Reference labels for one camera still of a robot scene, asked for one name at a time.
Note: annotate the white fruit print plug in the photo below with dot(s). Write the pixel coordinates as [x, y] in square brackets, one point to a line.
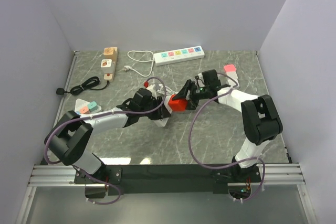
[107, 65]

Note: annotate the wooden cube plug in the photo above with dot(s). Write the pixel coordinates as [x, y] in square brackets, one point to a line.
[110, 51]

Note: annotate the white cube plug adapter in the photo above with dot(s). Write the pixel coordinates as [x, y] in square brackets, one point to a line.
[232, 78]

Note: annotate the wooden power strip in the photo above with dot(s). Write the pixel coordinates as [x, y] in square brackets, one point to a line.
[109, 76]

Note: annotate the teal plug adapter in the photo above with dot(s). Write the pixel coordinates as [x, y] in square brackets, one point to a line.
[92, 106]

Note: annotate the red cube plug adapter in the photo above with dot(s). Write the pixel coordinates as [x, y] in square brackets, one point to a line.
[177, 105]

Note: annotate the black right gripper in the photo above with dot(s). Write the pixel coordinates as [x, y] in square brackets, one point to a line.
[182, 94]

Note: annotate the salmon plug adapter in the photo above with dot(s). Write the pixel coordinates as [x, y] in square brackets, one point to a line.
[84, 110]

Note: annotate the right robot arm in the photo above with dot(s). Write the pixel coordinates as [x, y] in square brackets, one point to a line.
[261, 121]

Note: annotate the pink plug adapter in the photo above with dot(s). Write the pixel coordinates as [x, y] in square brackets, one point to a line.
[229, 68]

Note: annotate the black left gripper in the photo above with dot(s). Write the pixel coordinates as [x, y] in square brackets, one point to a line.
[161, 112]

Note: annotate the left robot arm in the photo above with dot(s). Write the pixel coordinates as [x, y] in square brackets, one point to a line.
[69, 138]

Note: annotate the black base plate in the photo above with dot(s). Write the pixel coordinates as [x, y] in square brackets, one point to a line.
[144, 179]

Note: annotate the white top plug adapter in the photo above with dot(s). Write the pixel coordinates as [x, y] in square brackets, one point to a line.
[80, 103]

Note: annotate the white multicolour power strip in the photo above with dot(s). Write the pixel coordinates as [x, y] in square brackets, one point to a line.
[178, 55]

